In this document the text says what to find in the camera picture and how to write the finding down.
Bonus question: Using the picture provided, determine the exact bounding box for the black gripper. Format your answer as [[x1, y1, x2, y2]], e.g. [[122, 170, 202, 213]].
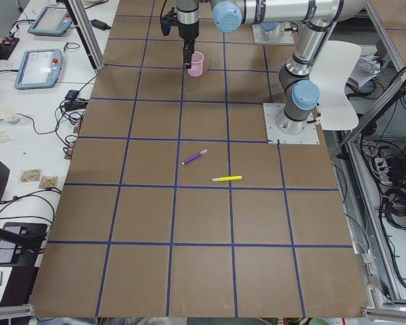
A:
[[178, 20, 200, 68]]

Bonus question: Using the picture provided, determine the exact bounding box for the white chair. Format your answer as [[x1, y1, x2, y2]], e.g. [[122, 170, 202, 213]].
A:
[[309, 41, 361, 131]]

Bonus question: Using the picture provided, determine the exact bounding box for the white paper cup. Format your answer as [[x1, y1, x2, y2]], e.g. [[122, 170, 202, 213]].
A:
[[1, 107, 20, 125]]

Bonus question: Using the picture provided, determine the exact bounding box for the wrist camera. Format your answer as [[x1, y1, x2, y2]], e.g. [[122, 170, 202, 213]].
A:
[[160, 8, 177, 37]]

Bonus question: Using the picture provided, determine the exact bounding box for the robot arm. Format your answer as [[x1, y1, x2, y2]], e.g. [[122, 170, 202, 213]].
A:
[[210, 1, 366, 135]]

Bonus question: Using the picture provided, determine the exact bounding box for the black tablet stand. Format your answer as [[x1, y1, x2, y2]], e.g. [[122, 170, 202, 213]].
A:
[[0, 222, 47, 267]]

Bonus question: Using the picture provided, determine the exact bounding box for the lower teach pendant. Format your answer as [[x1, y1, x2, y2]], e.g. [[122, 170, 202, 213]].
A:
[[14, 49, 63, 90]]

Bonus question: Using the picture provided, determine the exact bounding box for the purple highlighter pen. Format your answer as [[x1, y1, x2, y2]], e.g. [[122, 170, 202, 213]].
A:
[[181, 149, 208, 166]]

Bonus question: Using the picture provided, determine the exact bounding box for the black power adapter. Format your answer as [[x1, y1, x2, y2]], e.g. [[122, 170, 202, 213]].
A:
[[90, 19, 111, 30]]

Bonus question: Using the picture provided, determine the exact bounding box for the pink mesh cup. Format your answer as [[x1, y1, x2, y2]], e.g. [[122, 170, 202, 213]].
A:
[[187, 51, 204, 77]]

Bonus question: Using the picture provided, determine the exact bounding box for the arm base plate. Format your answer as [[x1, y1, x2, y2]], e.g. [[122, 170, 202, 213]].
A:
[[263, 103, 319, 145], [252, 22, 294, 45]]

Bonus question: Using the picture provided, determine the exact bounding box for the yellow highlighter pen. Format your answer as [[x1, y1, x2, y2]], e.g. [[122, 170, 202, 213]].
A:
[[211, 175, 243, 182]]

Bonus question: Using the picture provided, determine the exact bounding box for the teach pendant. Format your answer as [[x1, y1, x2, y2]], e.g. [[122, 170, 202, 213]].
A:
[[28, 7, 72, 37], [14, 49, 63, 90]]

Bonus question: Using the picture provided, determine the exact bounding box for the upper teach pendant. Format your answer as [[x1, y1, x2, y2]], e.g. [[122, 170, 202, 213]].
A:
[[28, 7, 72, 37]]

